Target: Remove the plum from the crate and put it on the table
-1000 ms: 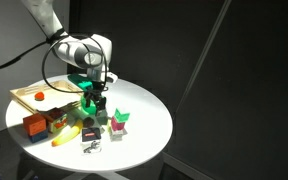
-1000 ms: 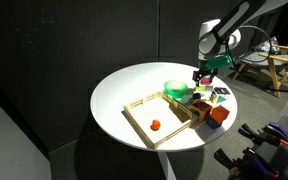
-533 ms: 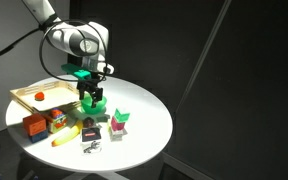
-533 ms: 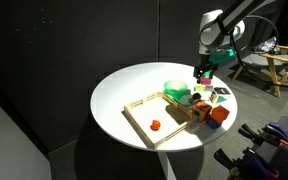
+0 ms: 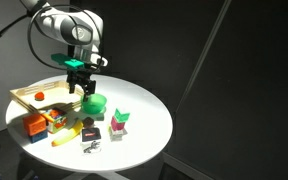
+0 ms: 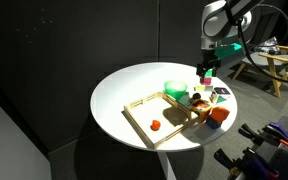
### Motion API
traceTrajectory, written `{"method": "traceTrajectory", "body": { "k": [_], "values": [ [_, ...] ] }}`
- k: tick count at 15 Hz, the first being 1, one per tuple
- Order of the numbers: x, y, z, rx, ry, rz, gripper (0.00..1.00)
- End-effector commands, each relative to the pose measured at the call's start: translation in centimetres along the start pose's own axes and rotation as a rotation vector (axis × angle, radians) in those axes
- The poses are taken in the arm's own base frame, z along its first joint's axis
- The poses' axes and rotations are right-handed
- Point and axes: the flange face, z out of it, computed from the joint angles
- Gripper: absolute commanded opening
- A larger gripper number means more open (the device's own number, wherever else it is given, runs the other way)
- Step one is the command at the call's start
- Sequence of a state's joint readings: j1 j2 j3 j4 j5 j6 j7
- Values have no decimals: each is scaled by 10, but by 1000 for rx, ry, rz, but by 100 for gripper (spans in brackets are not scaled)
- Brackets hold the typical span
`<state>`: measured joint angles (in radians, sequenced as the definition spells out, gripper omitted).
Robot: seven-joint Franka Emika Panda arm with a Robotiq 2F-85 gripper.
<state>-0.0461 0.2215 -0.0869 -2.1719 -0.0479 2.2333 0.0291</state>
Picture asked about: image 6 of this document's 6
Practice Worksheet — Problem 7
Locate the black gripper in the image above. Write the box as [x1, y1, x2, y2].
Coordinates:
[196, 57, 223, 79]

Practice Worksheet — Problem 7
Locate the wooden slatted crate tray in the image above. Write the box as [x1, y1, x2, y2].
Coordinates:
[122, 91, 198, 150]

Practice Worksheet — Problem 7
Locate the green cube block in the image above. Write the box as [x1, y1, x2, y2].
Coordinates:
[203, 68, 215, 79]

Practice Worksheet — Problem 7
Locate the pink cube block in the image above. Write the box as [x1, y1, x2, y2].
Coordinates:
[200, 76, 213, 86]

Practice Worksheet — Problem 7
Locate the black-topped picture block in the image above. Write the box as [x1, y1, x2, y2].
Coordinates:
[210, 86, 232, 105]

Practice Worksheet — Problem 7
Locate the green plastic bowl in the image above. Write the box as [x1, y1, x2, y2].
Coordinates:
[163, 80, 188, 101]

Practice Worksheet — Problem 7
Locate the multicoloured open cube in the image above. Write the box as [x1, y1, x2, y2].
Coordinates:
[190, 99, 213, 124]

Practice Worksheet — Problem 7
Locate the orange open cube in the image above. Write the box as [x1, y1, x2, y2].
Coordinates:
[210, 106, 231, 124]

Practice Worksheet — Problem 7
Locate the blue open cube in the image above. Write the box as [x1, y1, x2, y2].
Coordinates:
[205, 115, 223, 130]

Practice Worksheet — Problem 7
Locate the crinkled clear plastic bag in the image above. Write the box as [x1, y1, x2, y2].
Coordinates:
[254, 36, 282, 55]

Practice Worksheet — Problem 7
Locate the wooden armchair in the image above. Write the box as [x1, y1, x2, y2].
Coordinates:
[232, 44, 288, 99]

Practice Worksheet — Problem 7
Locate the small orange-red toy fruit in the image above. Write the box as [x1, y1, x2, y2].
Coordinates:
[150, 119, 162, 132]

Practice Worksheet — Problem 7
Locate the purple and orange clamp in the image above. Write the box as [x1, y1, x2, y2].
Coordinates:
[238, 121, 288, 149]
[213, 148, 281, 180]

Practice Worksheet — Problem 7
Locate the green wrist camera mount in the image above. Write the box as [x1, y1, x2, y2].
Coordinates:
[213, 42, 243, 60]

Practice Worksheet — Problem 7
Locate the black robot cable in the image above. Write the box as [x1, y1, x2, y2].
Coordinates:
[235, 3, 288, 86]

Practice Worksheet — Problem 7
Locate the white table pedestal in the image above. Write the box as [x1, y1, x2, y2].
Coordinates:
[157, 150, 178, 180]

